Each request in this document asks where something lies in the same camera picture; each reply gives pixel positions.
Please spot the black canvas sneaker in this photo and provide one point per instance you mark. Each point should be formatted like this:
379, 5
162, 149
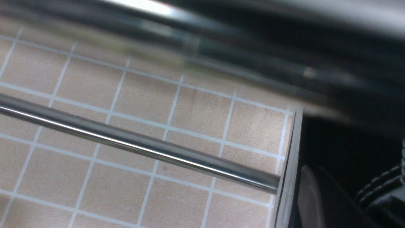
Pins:
350, 178

